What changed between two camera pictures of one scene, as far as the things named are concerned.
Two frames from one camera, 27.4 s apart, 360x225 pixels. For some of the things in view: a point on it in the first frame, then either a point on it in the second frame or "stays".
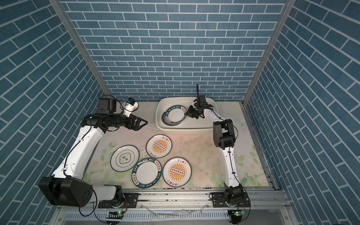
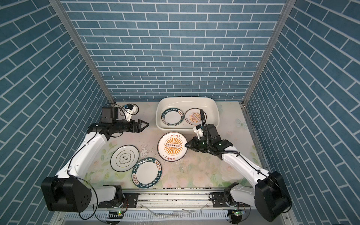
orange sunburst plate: [158, 146] → [171, 146]
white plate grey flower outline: [124, 158] stays
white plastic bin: [170, 116] stays
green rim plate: [146, 173] stays
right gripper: [190, 112] → [194, 141]
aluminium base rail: [185, 206] stays
